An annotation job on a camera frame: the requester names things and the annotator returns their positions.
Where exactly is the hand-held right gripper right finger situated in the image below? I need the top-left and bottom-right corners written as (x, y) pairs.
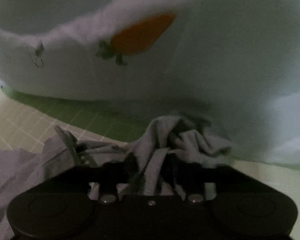
top-left (162, 160), bottom-right (262, 203)

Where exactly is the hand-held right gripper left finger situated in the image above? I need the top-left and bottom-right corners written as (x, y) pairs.
top-left (44, 155), bottom-right (143, 204)

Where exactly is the light grey garment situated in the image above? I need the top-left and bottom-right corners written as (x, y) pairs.
top-left (126, 115), bottom-right (233, 196)

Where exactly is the dark grey sweatshirt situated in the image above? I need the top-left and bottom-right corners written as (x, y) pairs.
top-left (0, 124), bottom-right (130, 240)

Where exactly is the white basket with carrot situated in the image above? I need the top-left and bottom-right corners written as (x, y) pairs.
top-left (0, 0), bottom-right (300, 166)

